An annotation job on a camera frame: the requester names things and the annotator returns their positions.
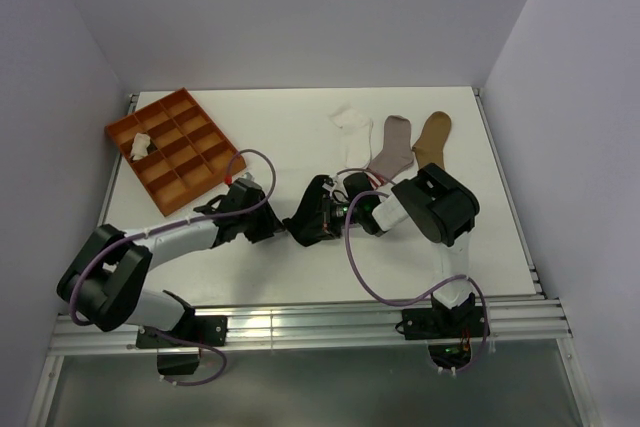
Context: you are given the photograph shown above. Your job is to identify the grey sock red stripes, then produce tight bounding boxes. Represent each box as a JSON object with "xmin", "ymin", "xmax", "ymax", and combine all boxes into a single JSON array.
[{"xmin": 368, "ymin": 115, "xmax": 414, "ymax": 186}]

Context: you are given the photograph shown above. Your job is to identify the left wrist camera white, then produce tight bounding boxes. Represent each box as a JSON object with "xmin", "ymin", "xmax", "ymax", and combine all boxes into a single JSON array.
[{"xmin": 224, "ymin": 172, "xmax": 254, "ymax": 187}]

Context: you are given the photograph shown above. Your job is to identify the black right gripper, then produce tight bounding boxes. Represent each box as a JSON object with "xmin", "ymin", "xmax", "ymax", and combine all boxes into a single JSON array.
[{"xmin": 300, "ymin": 195, "xmax": 364, "ymax": 241}]

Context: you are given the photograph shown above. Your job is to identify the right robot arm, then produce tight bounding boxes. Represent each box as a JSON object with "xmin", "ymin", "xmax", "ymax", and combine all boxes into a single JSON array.
[{"xmin": 322, "ymin": 163, "xmax": 487, "ymax": 337}]

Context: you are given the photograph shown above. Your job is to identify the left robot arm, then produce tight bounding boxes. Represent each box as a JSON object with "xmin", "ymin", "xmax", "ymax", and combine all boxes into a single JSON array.
[{"xmin": 56, "ymin": 178, "xmax": 284, "ymax": 346}]

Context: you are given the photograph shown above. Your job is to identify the tan brown sock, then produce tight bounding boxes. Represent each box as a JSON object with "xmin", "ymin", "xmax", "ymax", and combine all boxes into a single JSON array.
[{"xmin": 412, "ymin": 111, "xmax": 452, "ymax": 169}]

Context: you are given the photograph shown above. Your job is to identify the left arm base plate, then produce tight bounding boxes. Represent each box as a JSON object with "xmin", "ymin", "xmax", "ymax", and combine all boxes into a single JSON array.
[{"xmin": 135, "ymin": 315, "xmax": 228, "ymax": 349}]

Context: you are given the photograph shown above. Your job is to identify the black sock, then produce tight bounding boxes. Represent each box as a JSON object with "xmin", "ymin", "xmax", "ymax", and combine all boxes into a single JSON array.
[{"xmin": 282, "ymin": 174, "xmax": 331, "ymax": 247}]

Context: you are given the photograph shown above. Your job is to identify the cream brown striped sock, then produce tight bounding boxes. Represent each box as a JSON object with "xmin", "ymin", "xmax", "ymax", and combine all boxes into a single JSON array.
[{"xmin": 130, "ymin": 133, "xmax": 156, "ymax": 162}]

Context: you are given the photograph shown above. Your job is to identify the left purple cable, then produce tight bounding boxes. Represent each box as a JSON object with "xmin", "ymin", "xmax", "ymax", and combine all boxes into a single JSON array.
[{"xmin": 69, "ymin": 148, "xmax": 279, "ymax": 388}]

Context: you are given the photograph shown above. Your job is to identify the orange compartment tray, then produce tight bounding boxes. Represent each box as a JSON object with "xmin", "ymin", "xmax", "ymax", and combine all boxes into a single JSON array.
[{"xmin": 105, "ymin": 88, "xmax": 247, "ymax": 217}]

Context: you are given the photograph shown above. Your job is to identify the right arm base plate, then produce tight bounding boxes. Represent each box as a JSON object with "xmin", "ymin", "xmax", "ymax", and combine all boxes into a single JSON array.
[{"xmin": 395, "ymin": 306, "xmax": 490, "ymax": 341}]

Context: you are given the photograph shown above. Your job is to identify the aluminium frame rail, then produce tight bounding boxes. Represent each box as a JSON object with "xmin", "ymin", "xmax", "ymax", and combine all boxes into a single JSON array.
[{"xmin": 48, "ymin": 298, "xmax": 572, "ymax": 356}]

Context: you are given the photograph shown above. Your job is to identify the white sock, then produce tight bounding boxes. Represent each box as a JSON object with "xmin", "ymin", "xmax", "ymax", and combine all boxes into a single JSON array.
[{"xmin": 328, "ymin": 104, "xmax": 373, "ymax": 168}]

